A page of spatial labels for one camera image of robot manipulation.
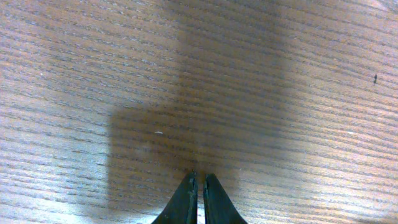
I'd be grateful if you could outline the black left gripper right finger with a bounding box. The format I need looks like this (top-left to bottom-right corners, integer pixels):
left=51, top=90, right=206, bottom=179
left=203, top=174, right=247, bottom=224

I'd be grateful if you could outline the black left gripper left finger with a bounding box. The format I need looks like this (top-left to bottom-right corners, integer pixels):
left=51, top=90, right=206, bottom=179
left=152, top=171, right=198, bottom=224

